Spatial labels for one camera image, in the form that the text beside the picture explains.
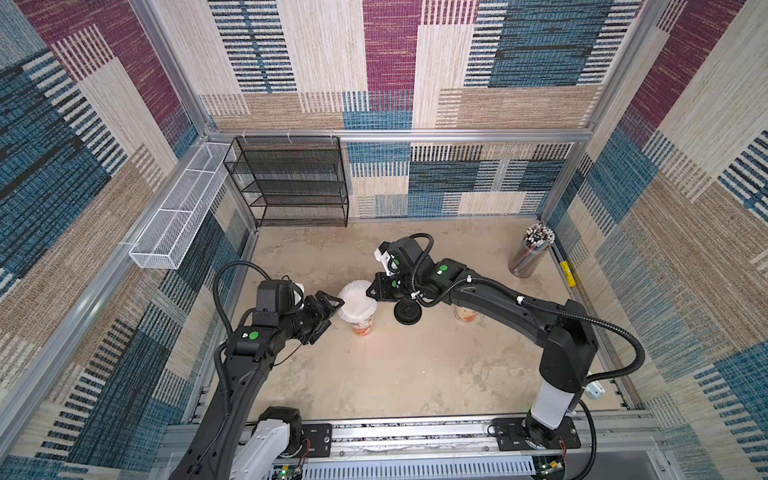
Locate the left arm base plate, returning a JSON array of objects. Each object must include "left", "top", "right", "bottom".
[{"left": 284, "top": 423, "right": 333, "bottom": 459}]

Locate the paper milk tea cup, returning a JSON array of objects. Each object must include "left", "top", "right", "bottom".
[
  {"left": 349, "top": 317, "right": 373, "bottom": 337},
  {"left": 454, "top": 306, "right": 480, "bottom": 324}
]

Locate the black wire shelf rack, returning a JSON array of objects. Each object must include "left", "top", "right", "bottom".
[{"left": 224, "top": 136, "right": 349, "bottom": 228}]

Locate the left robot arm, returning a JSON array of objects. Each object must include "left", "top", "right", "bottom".
[{"left": 170, "top": 260, "right": 344, "bottom": 479}]

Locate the yellow marker on rail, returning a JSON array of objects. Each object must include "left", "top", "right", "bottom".
[{"left": 560, "top": 260, "right": 577, "bottom": 288}]

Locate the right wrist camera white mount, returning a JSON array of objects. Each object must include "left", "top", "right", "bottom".
[{"left": 374, "top": 242, "right": 392, "bottom": 276}]

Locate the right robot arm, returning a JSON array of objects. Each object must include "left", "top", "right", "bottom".
[{"left": 366, "top": 233, "right": 646, "bottom": 449}]

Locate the black lid at centre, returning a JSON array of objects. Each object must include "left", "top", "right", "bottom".
[{"left": 393, "top": 299, "right": 422, "bottom": 326}]

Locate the white mesh wall basket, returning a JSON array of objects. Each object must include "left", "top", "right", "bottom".
[{"left": 129, "top": 143, "right": 229, "bottom": 270}]

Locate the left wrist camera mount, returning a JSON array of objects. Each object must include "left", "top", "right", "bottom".
[{"left": 256, "top": 280, "right": 303, "bottom": 314}]

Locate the white leak-proof paper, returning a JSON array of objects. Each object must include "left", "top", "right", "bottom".
[{"left": 338, "top": 280, "right": 377, "bottom": 324}]

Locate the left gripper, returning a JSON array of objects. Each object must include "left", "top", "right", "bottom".
[{"left": 279, "top": 290, "right": 344, "bottom": 344}]

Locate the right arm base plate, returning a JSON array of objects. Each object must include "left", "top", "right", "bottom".
[{"left": 486, "top": 416, "right": 582, "bottom": 452}]

